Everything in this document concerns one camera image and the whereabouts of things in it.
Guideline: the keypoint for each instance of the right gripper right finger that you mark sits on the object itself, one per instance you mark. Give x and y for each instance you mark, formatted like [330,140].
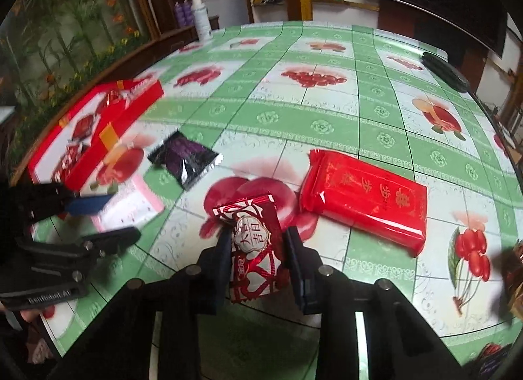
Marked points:
[368,331]

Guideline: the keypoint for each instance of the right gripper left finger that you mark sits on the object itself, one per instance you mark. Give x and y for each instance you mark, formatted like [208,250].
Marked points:
[118,343]

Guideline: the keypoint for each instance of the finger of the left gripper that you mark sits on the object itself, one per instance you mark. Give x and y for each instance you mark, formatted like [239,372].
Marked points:
[87,205]
[111,242]

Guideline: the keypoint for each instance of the pink sachet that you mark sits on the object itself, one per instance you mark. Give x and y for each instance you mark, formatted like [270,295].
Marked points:
[134,205]

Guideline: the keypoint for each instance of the dark chocolate snack packet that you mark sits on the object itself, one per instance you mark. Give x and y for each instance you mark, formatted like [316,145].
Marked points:
[68,161]

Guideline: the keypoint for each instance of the dark red candy packet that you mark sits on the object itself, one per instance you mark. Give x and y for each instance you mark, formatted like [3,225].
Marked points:
[83,128]

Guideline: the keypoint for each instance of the dark purple snack packet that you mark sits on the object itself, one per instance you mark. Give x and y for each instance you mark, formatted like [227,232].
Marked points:
[186,160]

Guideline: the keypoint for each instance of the small red candy packet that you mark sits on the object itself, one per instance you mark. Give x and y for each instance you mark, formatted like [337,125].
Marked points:
[110,98]

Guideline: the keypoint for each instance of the red tissue pack gold text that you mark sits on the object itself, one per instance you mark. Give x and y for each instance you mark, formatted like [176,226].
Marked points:
[366,197]

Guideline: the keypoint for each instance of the red white patterned snack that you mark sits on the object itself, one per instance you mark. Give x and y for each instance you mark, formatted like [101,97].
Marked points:
[257,249]

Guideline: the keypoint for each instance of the long red snack pack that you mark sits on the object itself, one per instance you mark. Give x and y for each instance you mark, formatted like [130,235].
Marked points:
[138,96]

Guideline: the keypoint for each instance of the red flower snack packet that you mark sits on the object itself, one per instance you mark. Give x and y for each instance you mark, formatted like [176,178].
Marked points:
[512,271]

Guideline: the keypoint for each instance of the left hand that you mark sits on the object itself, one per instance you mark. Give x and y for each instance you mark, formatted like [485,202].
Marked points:
[27,315]

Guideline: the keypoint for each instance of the red tray box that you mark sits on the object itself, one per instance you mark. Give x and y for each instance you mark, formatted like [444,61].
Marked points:
[53,146]

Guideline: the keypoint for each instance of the wooden cabinet ledge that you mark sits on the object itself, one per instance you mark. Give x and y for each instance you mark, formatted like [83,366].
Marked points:
[132,57]

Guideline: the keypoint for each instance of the green fruit tablecloth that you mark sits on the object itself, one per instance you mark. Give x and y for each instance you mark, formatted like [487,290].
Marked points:
[266,95]

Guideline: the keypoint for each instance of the white spray bottle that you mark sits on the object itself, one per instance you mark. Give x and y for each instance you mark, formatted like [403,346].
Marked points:
[201,21]

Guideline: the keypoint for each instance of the black remote control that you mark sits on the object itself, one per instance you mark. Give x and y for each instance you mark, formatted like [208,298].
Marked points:
[444,70]

